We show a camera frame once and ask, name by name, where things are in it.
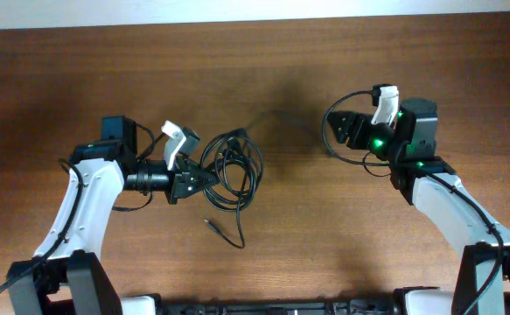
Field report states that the black cable bundle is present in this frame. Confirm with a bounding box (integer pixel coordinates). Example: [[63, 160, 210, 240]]
[[199, 127, 265, 250]]

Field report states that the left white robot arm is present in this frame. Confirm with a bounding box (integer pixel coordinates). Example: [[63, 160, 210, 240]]
[[7, 115, 219, 314]]

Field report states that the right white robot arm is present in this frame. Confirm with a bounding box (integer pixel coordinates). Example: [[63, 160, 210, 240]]
[[321, 99, 510, 314]]

